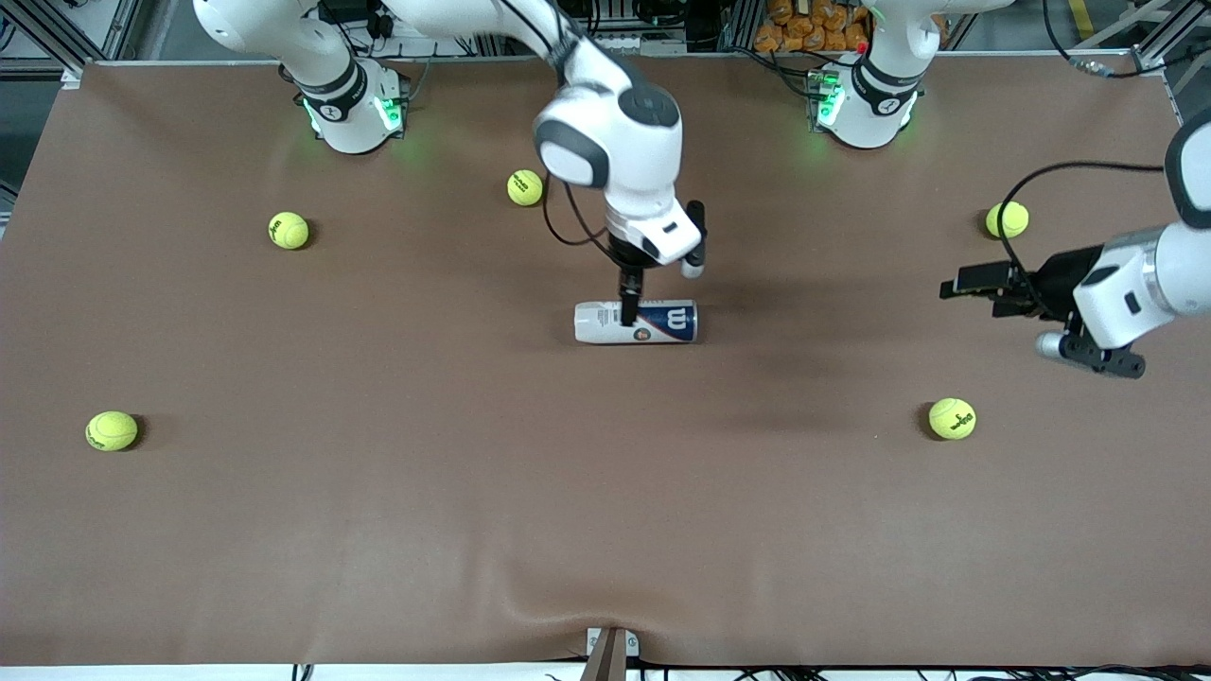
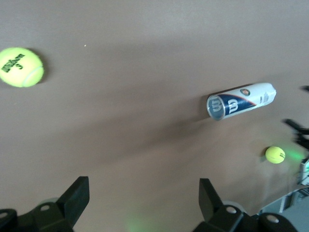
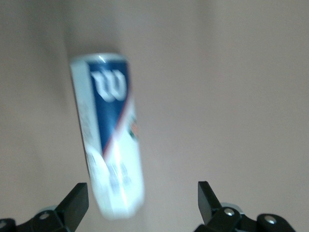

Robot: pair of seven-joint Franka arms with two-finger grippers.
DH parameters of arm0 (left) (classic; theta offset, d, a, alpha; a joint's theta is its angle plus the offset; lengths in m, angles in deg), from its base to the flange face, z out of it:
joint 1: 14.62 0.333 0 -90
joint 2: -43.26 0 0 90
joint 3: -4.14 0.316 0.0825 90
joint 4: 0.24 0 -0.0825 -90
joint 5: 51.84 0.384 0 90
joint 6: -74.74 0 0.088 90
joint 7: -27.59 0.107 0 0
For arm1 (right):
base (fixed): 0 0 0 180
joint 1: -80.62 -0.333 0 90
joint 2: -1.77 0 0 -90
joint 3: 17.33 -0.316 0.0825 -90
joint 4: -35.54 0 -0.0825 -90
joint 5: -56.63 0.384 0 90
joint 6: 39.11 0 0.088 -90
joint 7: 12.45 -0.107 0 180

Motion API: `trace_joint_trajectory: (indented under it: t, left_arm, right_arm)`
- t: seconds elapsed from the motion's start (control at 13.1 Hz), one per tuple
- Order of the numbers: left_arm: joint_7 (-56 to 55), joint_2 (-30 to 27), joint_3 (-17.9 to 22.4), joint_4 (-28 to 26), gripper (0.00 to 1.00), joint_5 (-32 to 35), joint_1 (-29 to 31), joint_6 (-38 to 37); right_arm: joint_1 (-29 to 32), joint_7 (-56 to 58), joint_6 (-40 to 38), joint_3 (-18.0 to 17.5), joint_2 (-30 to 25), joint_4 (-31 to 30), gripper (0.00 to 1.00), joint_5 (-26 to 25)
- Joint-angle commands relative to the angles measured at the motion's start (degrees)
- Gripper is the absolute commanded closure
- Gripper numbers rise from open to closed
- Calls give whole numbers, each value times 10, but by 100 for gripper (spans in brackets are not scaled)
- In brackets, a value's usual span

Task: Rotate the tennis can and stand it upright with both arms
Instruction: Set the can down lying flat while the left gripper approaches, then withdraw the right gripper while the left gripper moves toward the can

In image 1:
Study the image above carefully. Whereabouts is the clear Wilson tennis ball can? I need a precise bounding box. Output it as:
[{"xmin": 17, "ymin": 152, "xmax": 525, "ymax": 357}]
[{"xmin": 574, "ymin": 300, "xmax": 699, "ymax": 345}]

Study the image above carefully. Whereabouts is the white power strip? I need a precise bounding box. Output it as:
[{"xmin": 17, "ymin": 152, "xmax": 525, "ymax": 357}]
[{"xmin": 587, "ymin": 33, "xmax": 687, "ymax": 56}]

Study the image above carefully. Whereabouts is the brown table mat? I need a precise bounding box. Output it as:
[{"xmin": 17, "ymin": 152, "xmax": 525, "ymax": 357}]
[{"xmin": 0, "ymin": 55, "xmax": 1211, "ymax": 668}]

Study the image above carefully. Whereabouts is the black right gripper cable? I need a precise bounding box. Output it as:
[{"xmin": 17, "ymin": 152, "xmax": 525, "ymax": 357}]
[{"xmin": 492, "ymin": 0, "xmax": 625, "ymax": 250}]

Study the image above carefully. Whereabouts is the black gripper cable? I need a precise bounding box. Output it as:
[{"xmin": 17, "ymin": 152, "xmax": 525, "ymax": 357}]
[
  {"xmin": 998, "ymin": 161, "xmax": 1169, "ymax": 318},
  {"xmin": 492, "ymin": 0, "xmax": 625, "ymax": 250}
]

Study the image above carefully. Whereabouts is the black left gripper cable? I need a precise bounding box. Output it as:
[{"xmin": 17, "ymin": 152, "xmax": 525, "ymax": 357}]
[{"xmin": 998, "ymin": 161, "xmax": 1169, "ymax": 318}]

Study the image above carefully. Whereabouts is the aluminium frame rail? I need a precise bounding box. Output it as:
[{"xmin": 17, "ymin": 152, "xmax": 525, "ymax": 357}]
[
  {"xmin": 1131, "ymin": 0, "xmax": 1211, "ymax": 124},
  {"xmin": 0, "ymin": 0, "xmax": 143, "ymax": 77}
]

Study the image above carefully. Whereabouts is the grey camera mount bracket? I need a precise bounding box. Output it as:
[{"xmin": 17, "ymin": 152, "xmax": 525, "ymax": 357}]
[{"xmin": 579, "ymin": 627, "xmax": 641, "ymax": 681}]

